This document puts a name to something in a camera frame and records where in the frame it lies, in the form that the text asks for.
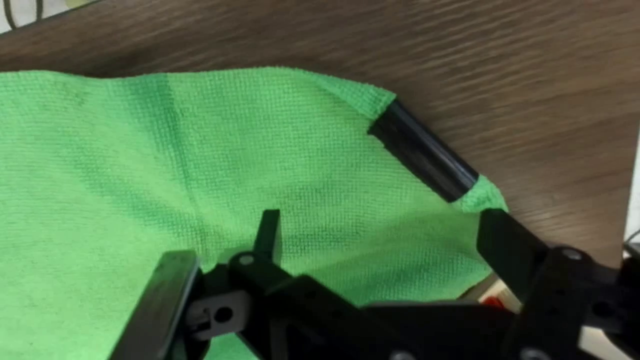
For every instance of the cream wooden box with slot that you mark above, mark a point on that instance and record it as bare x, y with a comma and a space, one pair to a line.
501, 298

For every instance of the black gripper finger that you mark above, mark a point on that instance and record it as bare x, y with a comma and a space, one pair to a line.
423, 152

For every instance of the green microfiber cloth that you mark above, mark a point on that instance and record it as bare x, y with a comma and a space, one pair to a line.
133, 201

